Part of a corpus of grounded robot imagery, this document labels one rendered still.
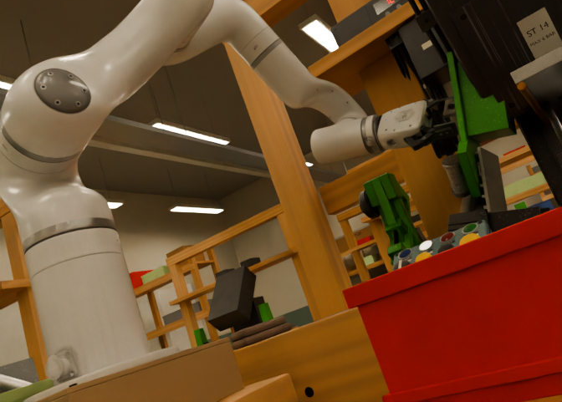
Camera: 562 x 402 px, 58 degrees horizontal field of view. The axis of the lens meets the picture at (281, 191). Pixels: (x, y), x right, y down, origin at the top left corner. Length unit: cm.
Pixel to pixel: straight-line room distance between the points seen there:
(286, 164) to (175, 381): 102
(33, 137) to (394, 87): 98
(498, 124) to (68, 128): 70
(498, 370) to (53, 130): 57
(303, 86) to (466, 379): 81
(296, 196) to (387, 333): 111
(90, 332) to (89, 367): 4
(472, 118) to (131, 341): 68
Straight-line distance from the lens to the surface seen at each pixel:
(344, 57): 139
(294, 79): 112
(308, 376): 86
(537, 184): 796
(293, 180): 155
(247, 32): 113
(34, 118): 72
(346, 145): 113
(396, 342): 46
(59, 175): 82
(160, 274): 663
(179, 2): 98
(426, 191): 138
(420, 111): 110
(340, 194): 157
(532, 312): 42
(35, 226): 72
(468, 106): 100
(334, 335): 82
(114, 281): 69
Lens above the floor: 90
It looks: 14 degrees up
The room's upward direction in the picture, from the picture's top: 20 degrees counter-clockwise
